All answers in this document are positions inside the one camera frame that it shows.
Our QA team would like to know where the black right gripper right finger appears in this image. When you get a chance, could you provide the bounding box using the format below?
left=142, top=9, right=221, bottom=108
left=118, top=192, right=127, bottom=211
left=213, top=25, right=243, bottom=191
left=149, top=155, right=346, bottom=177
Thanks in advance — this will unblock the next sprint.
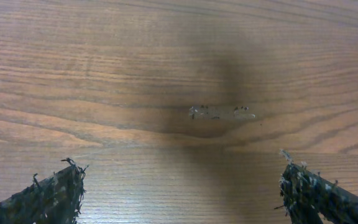
left=279, top=149, right=358, bottom=224

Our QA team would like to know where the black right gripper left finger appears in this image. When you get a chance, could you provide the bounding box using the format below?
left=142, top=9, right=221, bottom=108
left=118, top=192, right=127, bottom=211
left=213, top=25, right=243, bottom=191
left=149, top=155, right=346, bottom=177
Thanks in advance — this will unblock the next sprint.
left=0, top=158, right=86, bottom=224

